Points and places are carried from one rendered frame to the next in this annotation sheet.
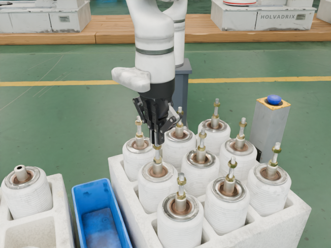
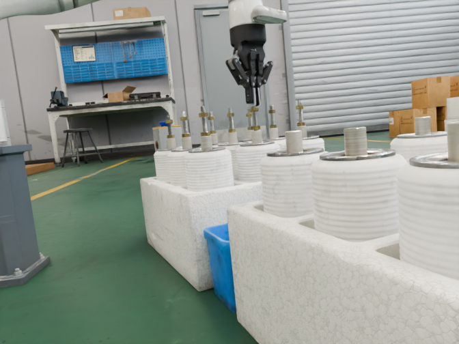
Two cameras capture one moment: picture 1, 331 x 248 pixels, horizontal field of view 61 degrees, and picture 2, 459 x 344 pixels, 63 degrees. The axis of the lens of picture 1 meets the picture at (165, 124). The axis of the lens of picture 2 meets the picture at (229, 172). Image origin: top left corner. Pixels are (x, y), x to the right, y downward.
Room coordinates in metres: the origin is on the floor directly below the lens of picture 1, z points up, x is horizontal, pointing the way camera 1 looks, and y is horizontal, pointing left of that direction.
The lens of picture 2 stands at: (0.58, 0.83, 0.29)
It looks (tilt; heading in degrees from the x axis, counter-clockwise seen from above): 7 degrees down; 269
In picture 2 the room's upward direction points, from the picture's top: 6 degrees counter-clockwise
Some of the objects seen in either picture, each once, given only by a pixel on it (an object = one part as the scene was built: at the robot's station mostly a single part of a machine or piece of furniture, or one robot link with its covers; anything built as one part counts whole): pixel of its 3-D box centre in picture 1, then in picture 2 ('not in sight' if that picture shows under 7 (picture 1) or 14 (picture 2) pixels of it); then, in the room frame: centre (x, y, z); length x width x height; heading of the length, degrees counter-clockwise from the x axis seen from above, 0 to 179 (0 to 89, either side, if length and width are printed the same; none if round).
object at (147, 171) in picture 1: (157, 171); (257, 144); (0.51, 0.02, 0.25); 0.08 x 0.08 x 0.01
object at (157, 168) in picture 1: (157, 167); (256, 138); (0.51, 0.02, 0.26); 0.02 x 0.02 x 0.03
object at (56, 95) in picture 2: not in sight; (59, 98); (2.62, -4.14, 0.87); 0.41 x 0.17 x 0.25; 92
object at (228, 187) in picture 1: (229, 185); (273, 134); (0.45, -0.14, 0.26); 0.02 x 0.02 x 0.03
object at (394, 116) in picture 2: not in sight; (406, 123); (-1.54, -3.49, 0.15); 0.30 x 0.24 x 0.30; 1
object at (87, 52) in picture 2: not in sight; (84, 52); (2.43, -4.77, 1.54); 0.32 x 0.02 x 0.25; 2
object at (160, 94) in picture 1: (155, 94); (248, 48); (0.51, 0.02, 0.45); 0.08 x 0.08 x 0.09
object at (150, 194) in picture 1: (158, 199); (261, 185); (0.51, 0.02, 0.16); 0.10 x 0.10 x 0.18
